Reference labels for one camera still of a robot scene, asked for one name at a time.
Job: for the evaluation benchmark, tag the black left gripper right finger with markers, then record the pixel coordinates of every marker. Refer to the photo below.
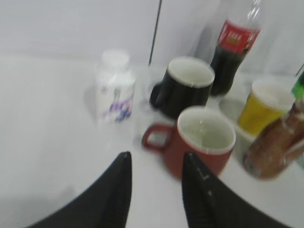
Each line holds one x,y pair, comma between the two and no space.
209,203

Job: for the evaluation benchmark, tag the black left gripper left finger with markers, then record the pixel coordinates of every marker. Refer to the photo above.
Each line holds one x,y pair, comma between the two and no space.
105,204

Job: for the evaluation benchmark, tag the red mug white inside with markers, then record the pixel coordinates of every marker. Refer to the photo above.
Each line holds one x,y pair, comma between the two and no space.
201,130

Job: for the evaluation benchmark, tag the black mug white inside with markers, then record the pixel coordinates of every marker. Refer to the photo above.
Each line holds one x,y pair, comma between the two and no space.
187,82

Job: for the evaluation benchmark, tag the Nescafe coffee bottle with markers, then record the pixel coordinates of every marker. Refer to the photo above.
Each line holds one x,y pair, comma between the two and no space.
278,145

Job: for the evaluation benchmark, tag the yellow paper cup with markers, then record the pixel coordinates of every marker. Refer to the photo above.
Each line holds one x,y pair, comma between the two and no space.
268,100

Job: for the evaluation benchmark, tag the white yogurt bottle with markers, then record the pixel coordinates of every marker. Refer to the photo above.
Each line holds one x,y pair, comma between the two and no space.
114,87

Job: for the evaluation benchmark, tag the green soda bottle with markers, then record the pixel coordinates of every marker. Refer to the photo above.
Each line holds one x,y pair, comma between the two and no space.
298,88

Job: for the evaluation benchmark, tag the cola bottle red label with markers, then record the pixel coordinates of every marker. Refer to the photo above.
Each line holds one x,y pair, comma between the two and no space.
237,36

